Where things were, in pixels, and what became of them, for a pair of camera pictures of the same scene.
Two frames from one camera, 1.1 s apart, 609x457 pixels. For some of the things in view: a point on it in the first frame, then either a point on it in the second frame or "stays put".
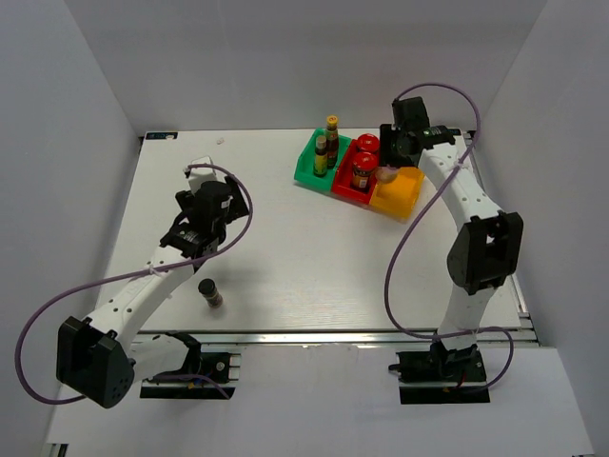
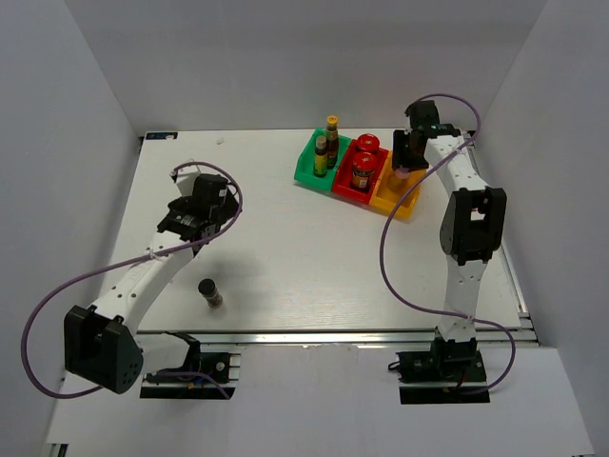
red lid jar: x=364 y=164 stays put
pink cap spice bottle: x=386 y=174 → x=400 y=180
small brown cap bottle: x=321 y=157 stays put
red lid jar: x=367 y=143 stays put
